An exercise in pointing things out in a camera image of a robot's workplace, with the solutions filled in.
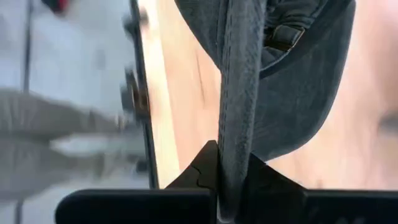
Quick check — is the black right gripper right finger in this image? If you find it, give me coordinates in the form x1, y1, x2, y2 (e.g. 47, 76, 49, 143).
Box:
244, 153, 398, 224

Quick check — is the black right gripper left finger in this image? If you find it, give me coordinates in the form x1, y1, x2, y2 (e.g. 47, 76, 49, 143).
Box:
55, 139, 220, 224

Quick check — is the dark grey hat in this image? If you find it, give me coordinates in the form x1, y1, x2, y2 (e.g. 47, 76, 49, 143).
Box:
174, 0, 357, 223

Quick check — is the black aluminium table frame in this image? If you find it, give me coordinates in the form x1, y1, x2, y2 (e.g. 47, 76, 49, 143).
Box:
123, 0, 160, 190

